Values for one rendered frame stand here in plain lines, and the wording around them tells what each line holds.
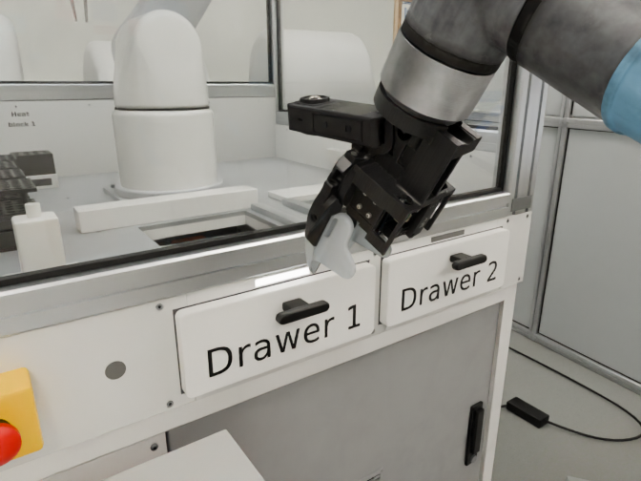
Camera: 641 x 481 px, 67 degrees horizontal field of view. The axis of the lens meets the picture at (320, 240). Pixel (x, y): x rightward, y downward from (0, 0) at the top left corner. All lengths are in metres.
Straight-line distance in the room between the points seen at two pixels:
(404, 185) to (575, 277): 2.03
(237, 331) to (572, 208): 1.92
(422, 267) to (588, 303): 1.67
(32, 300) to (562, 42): 0.48
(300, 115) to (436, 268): 0.42
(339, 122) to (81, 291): 0.31
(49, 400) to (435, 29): 0.50
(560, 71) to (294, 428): 0.62
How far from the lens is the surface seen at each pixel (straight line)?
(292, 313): 0.60
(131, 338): 0.59
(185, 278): 0.58
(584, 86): 0.32
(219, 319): 0.60
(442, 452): 1.11
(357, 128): 0.41
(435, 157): 0.38
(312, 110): 0.45
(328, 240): 0.46
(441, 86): 0.35
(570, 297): 2.44
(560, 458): 1.93
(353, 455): 0.91
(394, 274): 0.74
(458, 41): 0.34
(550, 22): 0.31
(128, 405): 0.63
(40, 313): 0.55
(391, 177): 0.41
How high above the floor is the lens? 1.18
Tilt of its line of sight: 18 degrees down
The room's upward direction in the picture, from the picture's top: straight up
